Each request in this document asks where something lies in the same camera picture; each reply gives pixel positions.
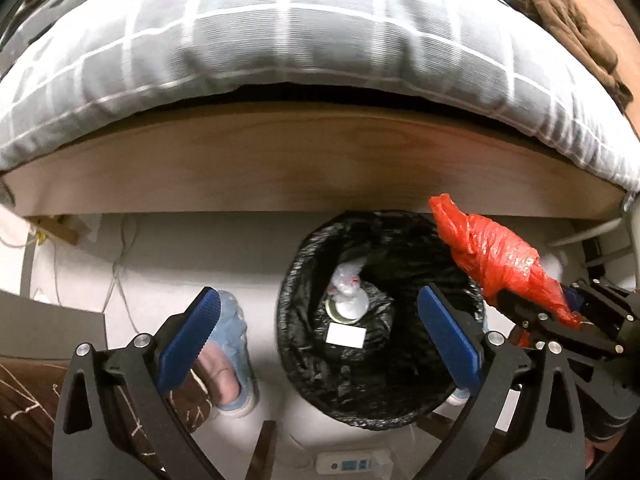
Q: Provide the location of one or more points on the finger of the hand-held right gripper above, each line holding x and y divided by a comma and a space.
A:
540, 320
610, 305

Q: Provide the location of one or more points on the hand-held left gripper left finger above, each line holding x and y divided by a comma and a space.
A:
192, 340

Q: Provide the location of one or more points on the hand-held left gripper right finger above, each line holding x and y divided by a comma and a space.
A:
445, 340

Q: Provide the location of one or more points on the red plastic bag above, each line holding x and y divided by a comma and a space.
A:
490, 250

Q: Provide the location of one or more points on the yellow round tub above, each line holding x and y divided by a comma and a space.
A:
352, 312

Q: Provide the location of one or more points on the small white box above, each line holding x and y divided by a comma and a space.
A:
345, 335

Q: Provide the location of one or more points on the clear plastic bag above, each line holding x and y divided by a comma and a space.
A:
345, 280

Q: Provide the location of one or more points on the bin with black liner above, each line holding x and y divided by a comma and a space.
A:
310, 360

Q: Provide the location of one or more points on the blue slipper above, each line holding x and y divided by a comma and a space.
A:
245, 350

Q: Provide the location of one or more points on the white metal bar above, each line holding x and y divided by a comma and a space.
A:
585, 232

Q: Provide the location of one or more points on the grey board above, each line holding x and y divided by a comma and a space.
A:
45, 325

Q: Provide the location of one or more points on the white power strip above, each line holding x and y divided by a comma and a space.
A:
355, 464

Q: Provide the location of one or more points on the brown jacket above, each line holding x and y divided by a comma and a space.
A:
565, 20

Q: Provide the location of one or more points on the bed with grey checked sheet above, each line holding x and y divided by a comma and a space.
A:
300, 60

